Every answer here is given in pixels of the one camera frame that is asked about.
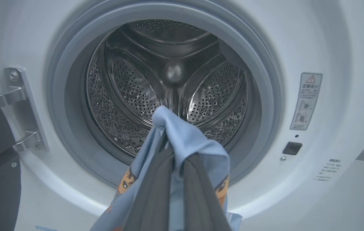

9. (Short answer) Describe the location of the grey warning label sticker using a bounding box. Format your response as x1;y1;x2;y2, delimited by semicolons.
290;73;323;131

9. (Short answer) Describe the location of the steel washing drum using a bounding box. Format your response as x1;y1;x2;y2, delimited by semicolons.
85;19;250;158

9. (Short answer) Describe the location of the metal door hinge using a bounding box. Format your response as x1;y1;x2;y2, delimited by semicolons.
0;67;49;153

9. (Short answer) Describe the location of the blue cartoon print garment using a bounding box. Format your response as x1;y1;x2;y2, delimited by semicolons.
90;106;243;231

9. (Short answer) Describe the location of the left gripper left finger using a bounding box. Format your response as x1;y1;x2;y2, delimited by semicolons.
122;130;175;231

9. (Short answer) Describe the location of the white Hisense washing machine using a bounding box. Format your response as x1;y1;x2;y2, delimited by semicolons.
0;0;364;231

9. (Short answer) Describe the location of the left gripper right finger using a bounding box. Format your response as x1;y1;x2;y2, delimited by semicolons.
182;153;233;231

